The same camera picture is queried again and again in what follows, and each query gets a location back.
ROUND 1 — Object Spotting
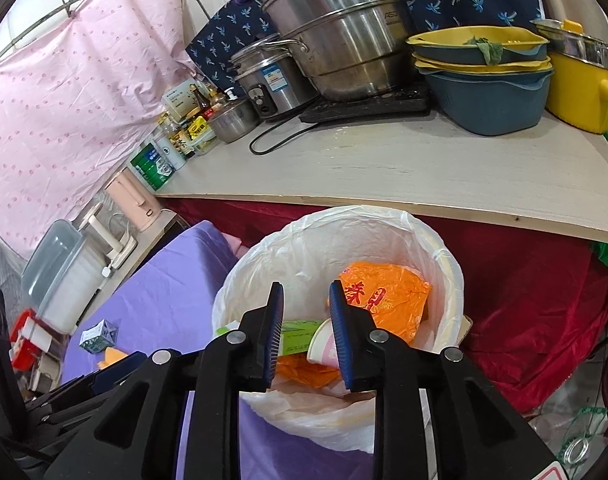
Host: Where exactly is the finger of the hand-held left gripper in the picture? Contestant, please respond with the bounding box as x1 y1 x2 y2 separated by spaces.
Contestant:
21 352 150 436

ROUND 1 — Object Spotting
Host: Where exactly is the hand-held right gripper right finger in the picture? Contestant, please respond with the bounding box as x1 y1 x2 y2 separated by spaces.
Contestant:
328 280 565 480

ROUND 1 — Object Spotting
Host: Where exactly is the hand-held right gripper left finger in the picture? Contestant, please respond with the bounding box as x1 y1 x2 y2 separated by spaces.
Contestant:
43 282 286 480

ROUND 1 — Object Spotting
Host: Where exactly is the pink and white paper cup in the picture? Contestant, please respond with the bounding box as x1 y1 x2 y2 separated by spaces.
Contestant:
306 317 342 368

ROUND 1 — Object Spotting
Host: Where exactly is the orange foam pad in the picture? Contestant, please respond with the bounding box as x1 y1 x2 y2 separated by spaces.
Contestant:
98 346 130 368

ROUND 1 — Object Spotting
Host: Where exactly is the orange plastic bag red print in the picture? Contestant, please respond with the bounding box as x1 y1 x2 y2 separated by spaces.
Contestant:
329 262 432 343

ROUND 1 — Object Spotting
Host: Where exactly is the orange snack packet blue print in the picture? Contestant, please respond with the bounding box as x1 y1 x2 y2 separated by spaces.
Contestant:
274 355 342 388

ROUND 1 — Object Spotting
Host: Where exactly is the white trash bin with liner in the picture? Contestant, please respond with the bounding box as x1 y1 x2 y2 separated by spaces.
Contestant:
211 206 466 453

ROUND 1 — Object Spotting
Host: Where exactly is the red lidded container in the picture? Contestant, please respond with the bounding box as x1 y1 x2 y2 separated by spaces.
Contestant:
9 310 37 368

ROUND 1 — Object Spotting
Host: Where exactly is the small blue and white carton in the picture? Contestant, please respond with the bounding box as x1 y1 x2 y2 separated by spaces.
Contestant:
79 319 121 351

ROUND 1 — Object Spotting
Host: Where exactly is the dish drainer box with lid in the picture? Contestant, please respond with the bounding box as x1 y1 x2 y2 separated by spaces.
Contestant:
20 219 110 336

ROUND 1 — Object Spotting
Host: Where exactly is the purple tablecloth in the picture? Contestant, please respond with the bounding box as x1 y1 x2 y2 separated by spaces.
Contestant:
61 220 385 480

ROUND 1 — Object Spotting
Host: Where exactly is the dark red cloth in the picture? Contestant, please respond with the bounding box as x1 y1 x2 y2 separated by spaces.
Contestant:
161 195 608 416

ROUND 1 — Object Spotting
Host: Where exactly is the pink electric kettle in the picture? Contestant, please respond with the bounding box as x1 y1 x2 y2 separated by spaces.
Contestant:
105 167 160 233

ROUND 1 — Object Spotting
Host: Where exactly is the glass food container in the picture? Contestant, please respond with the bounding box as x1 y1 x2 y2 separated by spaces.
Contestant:
191 130 220 156

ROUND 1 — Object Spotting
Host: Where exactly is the green can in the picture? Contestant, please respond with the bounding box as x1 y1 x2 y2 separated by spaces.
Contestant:
129 142 177 192

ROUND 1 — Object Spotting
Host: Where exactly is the white bottle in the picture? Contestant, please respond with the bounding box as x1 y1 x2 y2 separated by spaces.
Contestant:
151 132 186 171

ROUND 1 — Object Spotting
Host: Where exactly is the small steel pot with lid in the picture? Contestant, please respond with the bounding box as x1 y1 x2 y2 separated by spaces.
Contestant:
209 97 260 143

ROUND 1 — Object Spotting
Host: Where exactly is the black induction cooker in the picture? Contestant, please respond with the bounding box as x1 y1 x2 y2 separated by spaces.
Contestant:
299 82 432 123

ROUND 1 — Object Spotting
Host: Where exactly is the steel rice cooker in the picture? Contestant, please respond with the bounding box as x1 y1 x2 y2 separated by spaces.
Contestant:
229 35 320 121

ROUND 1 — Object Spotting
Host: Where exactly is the clear plastic bottle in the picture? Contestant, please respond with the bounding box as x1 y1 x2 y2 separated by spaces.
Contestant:
559 405 608 466

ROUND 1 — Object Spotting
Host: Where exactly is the large yellow and blue basin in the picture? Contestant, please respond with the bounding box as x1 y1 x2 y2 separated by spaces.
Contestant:
414 55 555 137

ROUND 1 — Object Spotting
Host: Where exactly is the pink dotted curtain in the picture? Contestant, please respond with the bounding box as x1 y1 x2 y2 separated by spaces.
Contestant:
0 0 200 261

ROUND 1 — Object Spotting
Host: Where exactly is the large steel steamer pot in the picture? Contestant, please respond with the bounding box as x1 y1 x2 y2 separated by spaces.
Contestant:
256 0 420 103

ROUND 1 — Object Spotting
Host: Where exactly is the small yellow and blue basin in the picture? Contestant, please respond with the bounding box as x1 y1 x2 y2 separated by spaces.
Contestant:
405 26 552 67

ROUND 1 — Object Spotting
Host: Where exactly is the navy patterned cloth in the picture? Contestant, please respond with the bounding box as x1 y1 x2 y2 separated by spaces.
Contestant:
185 0 545 86

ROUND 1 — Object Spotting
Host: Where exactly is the green vegetable leaf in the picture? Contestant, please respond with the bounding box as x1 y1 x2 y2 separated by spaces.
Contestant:
476 37 505 66

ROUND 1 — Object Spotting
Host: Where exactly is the yellow pot with lid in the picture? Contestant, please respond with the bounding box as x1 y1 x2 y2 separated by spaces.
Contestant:
531 17 608 136

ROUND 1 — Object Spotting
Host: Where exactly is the black power cable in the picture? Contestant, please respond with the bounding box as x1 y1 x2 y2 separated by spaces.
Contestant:
249 105 325 156

